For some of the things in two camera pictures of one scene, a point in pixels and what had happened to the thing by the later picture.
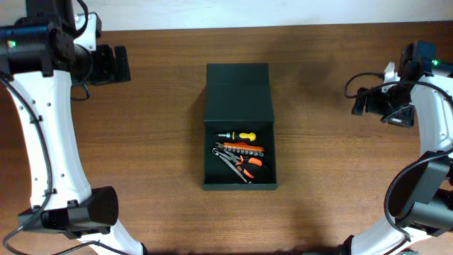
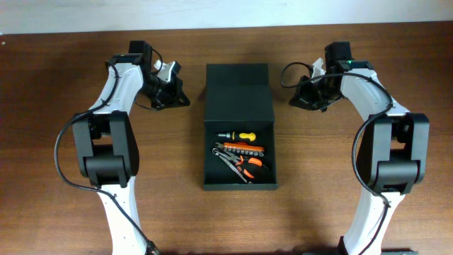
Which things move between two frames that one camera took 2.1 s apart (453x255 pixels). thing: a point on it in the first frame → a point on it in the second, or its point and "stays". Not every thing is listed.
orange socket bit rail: [243, 149] stays
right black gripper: [404, 118] → [301, 98]
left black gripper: [115, 59] → [172, 100]
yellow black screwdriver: [237, 135] stays
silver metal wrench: [215, 151] stays
